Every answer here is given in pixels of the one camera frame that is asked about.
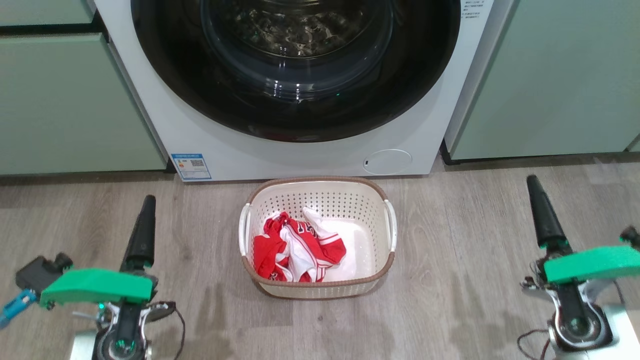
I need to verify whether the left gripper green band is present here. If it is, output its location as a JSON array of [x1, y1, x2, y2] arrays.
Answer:
[[39, 195, 160, 308]]

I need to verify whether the thin reddish right arm cable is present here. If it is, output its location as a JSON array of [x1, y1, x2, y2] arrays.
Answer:
[[516, 327, 551, 360]]

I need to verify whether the round white filter cover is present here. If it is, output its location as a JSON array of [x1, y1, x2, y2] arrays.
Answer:
[[362, 149, 414, 176]]

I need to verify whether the white jersey with red panel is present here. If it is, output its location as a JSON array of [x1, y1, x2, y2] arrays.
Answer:
[[277, 206, 347, 283]]

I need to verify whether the blue white energy label sticker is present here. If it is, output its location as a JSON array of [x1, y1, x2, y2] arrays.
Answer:
[[171, 153, 212, 181]]

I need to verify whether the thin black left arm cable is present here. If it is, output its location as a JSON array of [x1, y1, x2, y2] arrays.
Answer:
[[147, 300, 187, 360]]

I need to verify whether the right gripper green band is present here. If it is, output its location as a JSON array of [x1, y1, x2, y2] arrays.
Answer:
[[520, 174, 640, 301]]

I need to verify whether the round dark washing machine door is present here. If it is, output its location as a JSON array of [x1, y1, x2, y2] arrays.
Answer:
[[131, 0, 462, 143]]

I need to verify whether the pale green cabinet door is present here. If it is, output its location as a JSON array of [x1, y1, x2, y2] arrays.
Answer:
[[0, 33, 168, 176]]

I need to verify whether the cream laundry basket brown rim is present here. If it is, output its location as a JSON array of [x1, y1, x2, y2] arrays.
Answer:
[[238, 176, 398, 300]]

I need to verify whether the pale green cabinet white side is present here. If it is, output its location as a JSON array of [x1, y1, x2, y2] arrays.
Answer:
[[444, 0, 640, 162]]

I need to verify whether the blue left camera cable plug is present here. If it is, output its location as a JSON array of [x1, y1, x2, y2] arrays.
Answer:
[[0, 289, 39, 329]]

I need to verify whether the white front-load washing machine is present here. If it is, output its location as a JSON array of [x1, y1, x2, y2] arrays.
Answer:
[[94, 0, 495, 182]]

